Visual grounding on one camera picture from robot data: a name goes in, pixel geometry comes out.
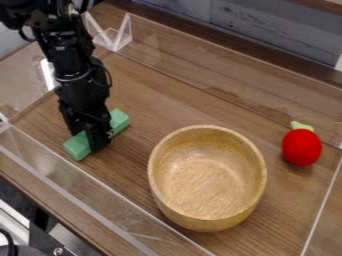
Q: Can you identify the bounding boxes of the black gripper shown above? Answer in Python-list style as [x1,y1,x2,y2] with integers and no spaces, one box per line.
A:
[55,57,112,152]

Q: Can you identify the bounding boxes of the green rectangular block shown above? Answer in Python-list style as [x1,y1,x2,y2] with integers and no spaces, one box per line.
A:
[63,109,131,161]

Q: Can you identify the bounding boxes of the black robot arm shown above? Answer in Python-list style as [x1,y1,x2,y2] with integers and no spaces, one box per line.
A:
[0,0,112,152]

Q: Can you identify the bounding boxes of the wooden bowl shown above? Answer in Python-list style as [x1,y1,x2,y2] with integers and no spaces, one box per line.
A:
[147,125,267,232]

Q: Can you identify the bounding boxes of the red plush strawberry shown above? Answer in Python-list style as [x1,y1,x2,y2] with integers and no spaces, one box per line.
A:
[282,120,323,166]

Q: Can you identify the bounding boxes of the clear acrylic enclosure wall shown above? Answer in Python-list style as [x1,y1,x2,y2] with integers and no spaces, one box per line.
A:
[0,5,342,256]

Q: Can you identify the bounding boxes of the black metal frame bracket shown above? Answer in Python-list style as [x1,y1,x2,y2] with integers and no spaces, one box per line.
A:
[28,224,76,256]

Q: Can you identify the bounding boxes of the black cable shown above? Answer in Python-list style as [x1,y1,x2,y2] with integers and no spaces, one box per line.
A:
[0,228,19,256]

